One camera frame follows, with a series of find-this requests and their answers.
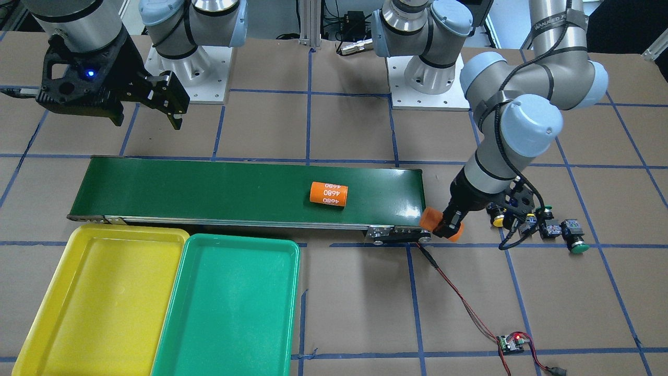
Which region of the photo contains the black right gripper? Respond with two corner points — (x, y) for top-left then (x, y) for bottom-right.
(0, 27), (190, 130)

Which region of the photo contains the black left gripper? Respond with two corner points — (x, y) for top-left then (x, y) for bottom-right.
(432, 167), (510, 240)

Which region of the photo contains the plain orange cylinder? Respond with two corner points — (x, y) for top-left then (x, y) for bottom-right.
(419, 207), (464, 242)

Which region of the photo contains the orange cylinder marked 4680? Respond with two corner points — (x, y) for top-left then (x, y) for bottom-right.
(308, 181), (349, 207)

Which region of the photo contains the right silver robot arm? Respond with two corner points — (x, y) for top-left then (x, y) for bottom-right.
(2, 1), (247, 130)

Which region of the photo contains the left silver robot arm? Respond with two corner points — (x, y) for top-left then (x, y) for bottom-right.
(371, 1), (609, 240)

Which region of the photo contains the green conveyor belt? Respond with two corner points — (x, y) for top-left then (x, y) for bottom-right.
(67, 156), (431, 245)

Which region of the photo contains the green push button middle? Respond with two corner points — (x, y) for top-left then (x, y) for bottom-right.
(534, 205), (562, 240)

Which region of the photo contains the green push button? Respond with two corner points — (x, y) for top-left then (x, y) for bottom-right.
(560, 219), (590, 254)
(534, 205), (562, 240)

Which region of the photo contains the green push button outer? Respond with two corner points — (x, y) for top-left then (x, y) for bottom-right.
(560, 219), (590, 254)

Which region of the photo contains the small motor controller board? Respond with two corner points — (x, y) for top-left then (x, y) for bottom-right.
(496, 332), (530, 356)

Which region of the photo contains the yellow plastic tray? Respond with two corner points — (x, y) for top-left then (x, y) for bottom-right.
(12, 224), (189, 375)

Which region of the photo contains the green plastic tray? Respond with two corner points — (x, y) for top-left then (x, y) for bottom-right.
(152, 233), (300, 375)

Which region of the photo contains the red black controller cable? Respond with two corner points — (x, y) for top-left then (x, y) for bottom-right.
(416, 242), (568, 376)

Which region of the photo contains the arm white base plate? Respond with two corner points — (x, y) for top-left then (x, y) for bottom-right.
(145, 46), (235, 105)
(386, 52), (470, 111)

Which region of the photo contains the aluminium frame post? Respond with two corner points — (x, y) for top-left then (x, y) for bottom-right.
(297, 0), (323, 50)

